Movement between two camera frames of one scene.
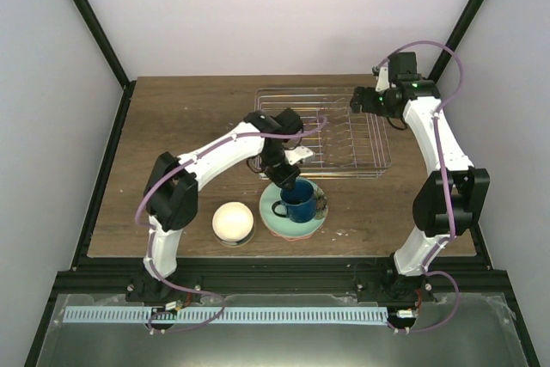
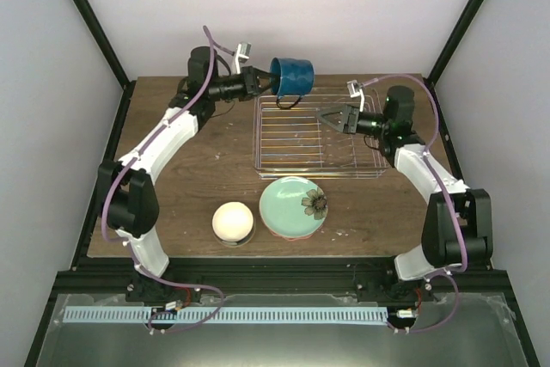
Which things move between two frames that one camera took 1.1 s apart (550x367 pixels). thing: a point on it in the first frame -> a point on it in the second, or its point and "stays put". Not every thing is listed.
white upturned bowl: x=232 y=222 stays put
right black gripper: x=356 y=101 -> x=345 y=112
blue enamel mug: x=298 y=204 -> x=290 y=79
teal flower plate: x=284 y=226 stays put
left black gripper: x=279 y=178 -> x=249 y=75
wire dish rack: x=344 y=144 stays put
